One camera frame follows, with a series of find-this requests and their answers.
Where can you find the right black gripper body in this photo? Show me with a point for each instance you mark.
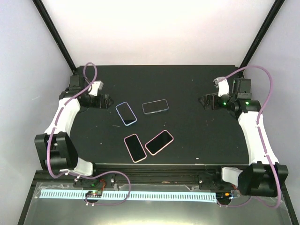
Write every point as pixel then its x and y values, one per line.
pixel 213 97

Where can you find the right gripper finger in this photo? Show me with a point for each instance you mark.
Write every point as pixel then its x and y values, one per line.
pixel 202 104
pixel 201 99

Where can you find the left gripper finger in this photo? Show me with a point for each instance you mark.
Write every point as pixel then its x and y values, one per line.
pixel 109 103
pixel 108 97

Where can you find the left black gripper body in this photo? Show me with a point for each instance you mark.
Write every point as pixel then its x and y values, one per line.
pixel 101 105

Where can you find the black smartphone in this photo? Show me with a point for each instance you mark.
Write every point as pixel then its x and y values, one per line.
pixel 159 142

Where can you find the pink phone case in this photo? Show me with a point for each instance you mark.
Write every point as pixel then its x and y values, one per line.
pixel 159 142

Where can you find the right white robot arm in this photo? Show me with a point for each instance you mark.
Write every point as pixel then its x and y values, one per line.
pixel 264 175

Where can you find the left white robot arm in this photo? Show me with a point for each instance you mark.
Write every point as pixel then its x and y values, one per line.
pixel 54 147

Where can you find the phone in blue case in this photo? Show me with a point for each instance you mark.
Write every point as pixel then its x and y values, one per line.
pixel 126 114

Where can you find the phone in clear grey case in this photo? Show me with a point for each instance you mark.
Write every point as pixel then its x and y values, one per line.
pixel 155 106

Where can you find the phone in pink case front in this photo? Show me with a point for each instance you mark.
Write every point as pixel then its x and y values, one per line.
pixel 135 148

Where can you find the left controller board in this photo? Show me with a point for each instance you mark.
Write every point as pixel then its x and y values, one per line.
pixel 93 194

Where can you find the controller board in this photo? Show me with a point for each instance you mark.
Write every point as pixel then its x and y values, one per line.
pixel 225 196
pixel 93 194

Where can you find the right controller board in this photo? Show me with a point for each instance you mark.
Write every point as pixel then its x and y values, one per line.
pixel 225 196

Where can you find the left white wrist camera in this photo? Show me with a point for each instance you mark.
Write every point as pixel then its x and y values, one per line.
pixel 95 88

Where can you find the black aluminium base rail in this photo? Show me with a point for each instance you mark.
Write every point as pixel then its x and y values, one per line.
pixel 154 174

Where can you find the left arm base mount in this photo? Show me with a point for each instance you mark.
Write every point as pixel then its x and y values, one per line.
pixel 98 183

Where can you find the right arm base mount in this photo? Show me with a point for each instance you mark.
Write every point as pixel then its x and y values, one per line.
pixel 214 181

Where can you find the light blue slotted cable duct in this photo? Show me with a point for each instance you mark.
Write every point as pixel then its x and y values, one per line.
pixel 132 196

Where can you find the right black frame post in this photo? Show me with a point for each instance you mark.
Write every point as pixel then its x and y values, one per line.
pixel 275 8

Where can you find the black frame post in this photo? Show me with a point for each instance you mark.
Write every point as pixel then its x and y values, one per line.
pixel 54 33
pixel 275 8

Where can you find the left black frame post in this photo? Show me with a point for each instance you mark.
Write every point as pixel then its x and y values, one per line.
pixel 54 33

